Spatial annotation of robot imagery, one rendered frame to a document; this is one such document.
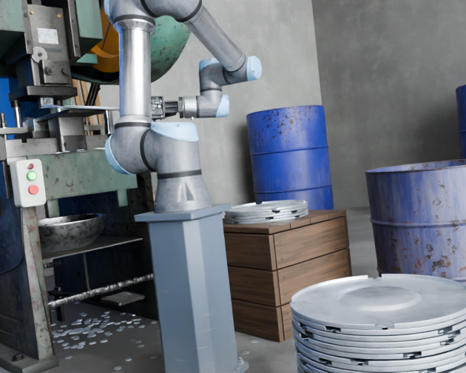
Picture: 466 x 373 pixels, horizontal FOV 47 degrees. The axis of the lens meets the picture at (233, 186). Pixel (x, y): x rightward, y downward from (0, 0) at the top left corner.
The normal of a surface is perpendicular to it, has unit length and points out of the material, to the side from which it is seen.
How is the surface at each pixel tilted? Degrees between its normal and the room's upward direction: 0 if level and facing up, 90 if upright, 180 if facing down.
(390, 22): 90
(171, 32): 134
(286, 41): 90
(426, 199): 92
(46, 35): 90
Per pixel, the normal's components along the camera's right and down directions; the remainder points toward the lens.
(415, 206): -0.60, 0.14
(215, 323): 0.86, -0.07
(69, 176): 0.69, -0.04
